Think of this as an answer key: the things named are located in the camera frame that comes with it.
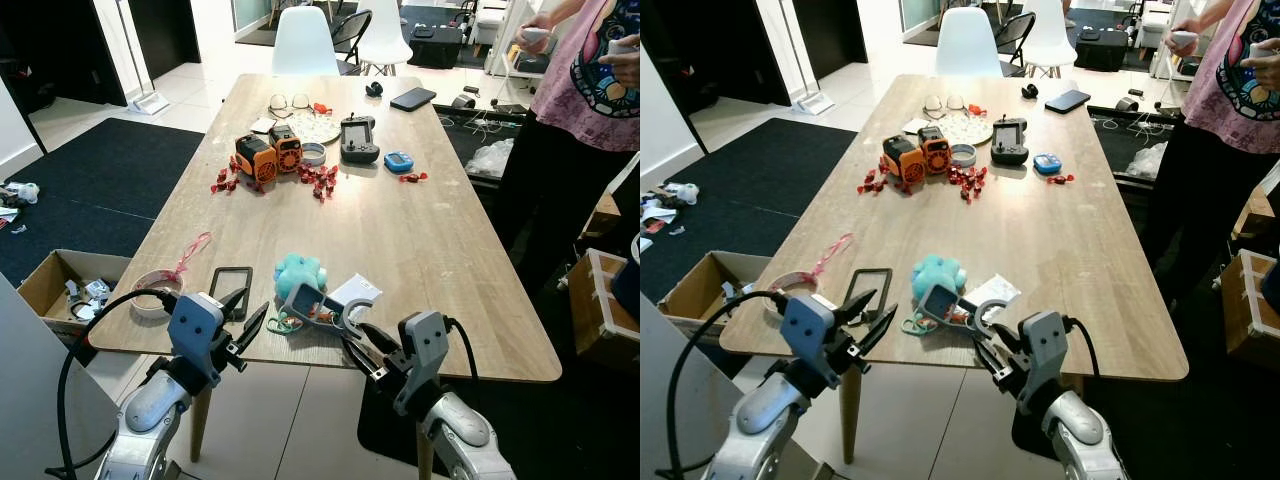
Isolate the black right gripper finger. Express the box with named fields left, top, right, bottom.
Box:
left=972, top=336, right=1009, bottom=379
left=340, top=336, right=381, bottom=381
left=358, top=321, right=403, bottom=355
left=988, top=320, right=1028, bottom=354

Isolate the white card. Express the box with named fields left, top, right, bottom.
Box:
left=965, top=276, right=1021, bottom=313
left=328, top=275, right=383, bottom=311

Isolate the teal plush toy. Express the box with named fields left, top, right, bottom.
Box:
left=275, top=253, right=328, bottom=301
left=911, top=254, right=966, bottom=301

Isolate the masking tape roll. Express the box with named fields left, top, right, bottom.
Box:
left=131, top=270, right=184, bottom=319
left=765, top=272, right=816, bottom=301

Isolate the light wooden table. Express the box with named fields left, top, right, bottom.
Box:
left=718, top=74, right=1190, bottom=466
left=88, top=74, right=563, bottom=463

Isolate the orange black device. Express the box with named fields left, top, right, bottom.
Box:
left=881, top=135, right=925, bottom=184
left=268, top=124, right=303, bottom=173
left=235, top=134, right=277, bottom=183
left=917, top=126, right=952, bottom=174

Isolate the black floor mat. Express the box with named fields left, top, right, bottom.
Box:
left=0, top=118, right=206, bottom=289
left=640, top=118, right=861, bottom=301
left=1010, top=300, right=1280, bottom=480
left=358, top=300, right=641, bottom=480

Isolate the open cardboard box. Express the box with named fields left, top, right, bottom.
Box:
left=662, top=252, right=766, bottom=336
left=18, top=250, right=133, bottom=336

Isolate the black remote controller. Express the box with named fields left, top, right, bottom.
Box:
left=991, top=116, right=1030, bottom=166
left=340, top=115, right=381, bottom=165

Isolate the white plate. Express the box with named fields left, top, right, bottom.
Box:
left=288, top=112, right=343, bottom=146
left=940, top=113, right=995, bottom=147

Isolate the pale partition board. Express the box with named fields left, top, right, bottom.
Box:
left=0, top=270, right=121, bottom=480
left=640, top=295, right=746, bottom=480

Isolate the white floor lamp stand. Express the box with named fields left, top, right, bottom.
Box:
left=112, top=0, right=171, bottom=116
left=775, top=0, right=836, bottom=116

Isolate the clear plastic bag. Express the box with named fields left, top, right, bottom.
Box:
left=465, top=138, right=516, bottom=179
left=1125, top=142, right=1171, bottom=181

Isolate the cardboard box with white tape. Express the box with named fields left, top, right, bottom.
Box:
left=1222, top=250, right=1280, bottom=366
left=567, top=248, right=641, bottom=366

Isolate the black open equipment case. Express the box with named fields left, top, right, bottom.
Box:
left=435, top=100, right=536, bottom=186
left=1088, top=100, right=1181, bottom=186

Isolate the small cardboard box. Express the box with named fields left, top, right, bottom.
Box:
left=1232, top=185, right=1276, bottom=241
left=582, top=192, right=623, bottom=241

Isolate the white plastic chair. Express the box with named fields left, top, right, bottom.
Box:
left=272, top=6, right=339, bottom=77
left=355, top=0, right=413, bottom=77
left=935, top=8, right=1004, bottom=78
left=1020, top=0, right=1079, bottom=78

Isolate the black folding chair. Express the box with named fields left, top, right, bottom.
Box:
left=998, top=11, right=1036, bottom=73
left=330, top=9, right=373, bottom=73

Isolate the person in pink shirt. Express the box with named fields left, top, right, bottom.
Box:
left=1140, top=0, right=1280, bottom=301
left=510, top=0, right=641, bottom=291

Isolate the black phone case frame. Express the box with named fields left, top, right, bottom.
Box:
left=845, top=268, right=893, bottom=321
left=208, top=266, right=254, bottom=323

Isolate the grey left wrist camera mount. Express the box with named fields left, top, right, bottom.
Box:
left=780, top=293, right=836, bottom=386
left=167, top=292, right=226, bottom=386

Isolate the pink ribbon lanyard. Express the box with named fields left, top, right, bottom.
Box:
left=805, top=233, right=854, bottom=286
left=165, top=232, right=213, bottom=286

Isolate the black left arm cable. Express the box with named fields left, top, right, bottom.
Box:
left=45, top=288, right=186, bottom=479
left=668, top=290, right=796, bottom=479

